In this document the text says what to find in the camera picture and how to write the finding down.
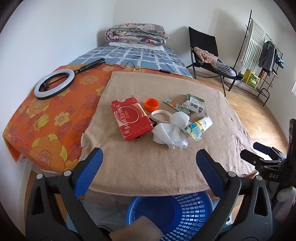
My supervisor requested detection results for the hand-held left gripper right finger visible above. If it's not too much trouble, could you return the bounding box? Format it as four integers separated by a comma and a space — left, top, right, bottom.
195, 149, 273, 241

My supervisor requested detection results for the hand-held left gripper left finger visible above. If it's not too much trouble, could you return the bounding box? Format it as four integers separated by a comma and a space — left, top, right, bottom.
25, 147, 109, 241

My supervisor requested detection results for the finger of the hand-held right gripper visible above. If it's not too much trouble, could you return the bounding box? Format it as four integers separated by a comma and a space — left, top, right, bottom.
240, 149, 264, 166
253, 142, 282, 161

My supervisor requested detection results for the striped colourful wrapper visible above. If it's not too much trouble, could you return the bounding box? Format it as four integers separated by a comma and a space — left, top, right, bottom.
183, 116, 213, 141

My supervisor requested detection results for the blue plastic basket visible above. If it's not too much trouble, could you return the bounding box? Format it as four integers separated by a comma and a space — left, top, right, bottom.
126, 191, 232, 241

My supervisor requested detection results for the white tissue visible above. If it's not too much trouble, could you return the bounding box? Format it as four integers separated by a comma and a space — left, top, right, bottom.
151, 123, 189, 149
170, 112, 190, 130

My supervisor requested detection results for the red tissue box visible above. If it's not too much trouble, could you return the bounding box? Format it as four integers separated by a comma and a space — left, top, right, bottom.
110, 97, 154, 142

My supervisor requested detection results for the green and white packet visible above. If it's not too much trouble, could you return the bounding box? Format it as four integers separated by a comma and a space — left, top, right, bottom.
181, 94, 208, 116

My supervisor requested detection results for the person's right forearm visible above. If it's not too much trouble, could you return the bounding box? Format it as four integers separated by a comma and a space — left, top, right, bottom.
275, 186, 296, 223

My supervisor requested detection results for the clear plastic sheet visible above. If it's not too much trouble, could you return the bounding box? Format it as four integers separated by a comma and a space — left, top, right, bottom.
81, 197, 132, 232

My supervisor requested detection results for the beige blanket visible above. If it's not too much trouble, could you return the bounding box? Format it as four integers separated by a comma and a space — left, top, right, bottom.
80, 71, 258, 197

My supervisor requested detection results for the orange floral bed sheet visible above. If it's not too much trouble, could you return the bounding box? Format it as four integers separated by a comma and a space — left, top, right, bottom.
2, 65, 114, 174

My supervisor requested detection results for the yellow crate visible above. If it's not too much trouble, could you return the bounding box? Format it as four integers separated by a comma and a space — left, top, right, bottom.
242, 69, 260, 89

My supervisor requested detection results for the black clothes rack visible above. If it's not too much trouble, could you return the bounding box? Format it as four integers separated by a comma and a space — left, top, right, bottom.
228, 9, 284, 107

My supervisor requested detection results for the brown cloth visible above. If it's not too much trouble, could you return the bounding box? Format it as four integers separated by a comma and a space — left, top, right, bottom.
109, 215, 163, 241

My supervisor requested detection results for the white wristband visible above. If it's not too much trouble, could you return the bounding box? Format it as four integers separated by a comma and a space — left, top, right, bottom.
150, 111, 174, 124

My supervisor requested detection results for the colourful patterned tube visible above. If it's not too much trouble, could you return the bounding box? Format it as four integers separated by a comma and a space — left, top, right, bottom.
162, 98, 186, 111

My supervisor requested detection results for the striped garment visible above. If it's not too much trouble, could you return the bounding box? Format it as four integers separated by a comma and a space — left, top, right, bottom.
215, 61, 237, 77

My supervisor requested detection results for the orange plastic cap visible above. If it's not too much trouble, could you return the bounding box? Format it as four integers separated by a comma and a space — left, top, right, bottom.
144, 98, 159, 111

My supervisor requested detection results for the teal garment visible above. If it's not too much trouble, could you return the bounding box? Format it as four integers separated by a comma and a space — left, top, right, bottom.
275, 52, 286, 69

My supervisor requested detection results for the dark grey jacket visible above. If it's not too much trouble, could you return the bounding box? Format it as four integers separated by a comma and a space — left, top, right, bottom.
258, 40, 278, 76

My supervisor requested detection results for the green striped towel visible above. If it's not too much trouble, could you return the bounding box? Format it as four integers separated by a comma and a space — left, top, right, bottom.
240, 20, 265, 70

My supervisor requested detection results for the beige garment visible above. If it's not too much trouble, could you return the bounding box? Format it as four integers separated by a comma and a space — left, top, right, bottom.
193, 46, 219, 65

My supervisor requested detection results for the black folding chair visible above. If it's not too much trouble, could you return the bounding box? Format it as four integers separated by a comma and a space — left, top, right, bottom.
186, 26, 243, 98

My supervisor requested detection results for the blue plaid bed sheet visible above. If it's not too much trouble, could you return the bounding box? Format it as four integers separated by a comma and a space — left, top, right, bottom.
67, 43, 193, 78

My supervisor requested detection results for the folded white sheet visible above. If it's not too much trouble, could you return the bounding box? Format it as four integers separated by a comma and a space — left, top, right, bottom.
108, 42, 165, 52

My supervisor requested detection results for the folded floral quilt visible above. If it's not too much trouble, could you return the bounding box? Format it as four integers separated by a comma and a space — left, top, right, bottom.
105, 23, 169, 46

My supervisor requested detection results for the ring light with black stand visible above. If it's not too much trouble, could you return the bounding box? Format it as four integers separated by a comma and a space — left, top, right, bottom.
34, 58, 106, 100

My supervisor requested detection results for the black cable with controller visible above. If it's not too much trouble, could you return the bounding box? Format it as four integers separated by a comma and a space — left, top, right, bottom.
99, 61, 173, 75

